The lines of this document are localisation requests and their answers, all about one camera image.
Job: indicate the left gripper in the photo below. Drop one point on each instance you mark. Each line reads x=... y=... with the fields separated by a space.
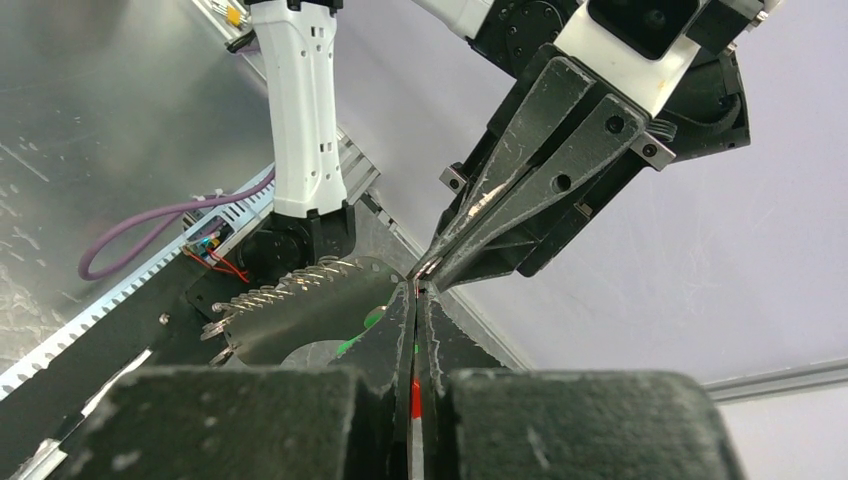
x=559 y=148

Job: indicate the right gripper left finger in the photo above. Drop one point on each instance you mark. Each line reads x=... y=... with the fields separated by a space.
x=348 y=420

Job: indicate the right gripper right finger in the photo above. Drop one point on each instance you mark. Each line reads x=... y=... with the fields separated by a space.
x=482 y=420

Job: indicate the red key tag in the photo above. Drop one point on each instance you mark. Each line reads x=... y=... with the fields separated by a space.
x=415 y=399

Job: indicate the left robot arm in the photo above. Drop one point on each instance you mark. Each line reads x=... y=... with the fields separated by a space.
x=602 y=90

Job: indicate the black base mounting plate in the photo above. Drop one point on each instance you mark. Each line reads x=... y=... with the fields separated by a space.
x=163 y=317

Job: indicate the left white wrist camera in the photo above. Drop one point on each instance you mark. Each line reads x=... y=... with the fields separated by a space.
x=643 y=48

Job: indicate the white slotted cable duct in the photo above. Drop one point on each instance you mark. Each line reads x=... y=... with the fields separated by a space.
x=236 y=214

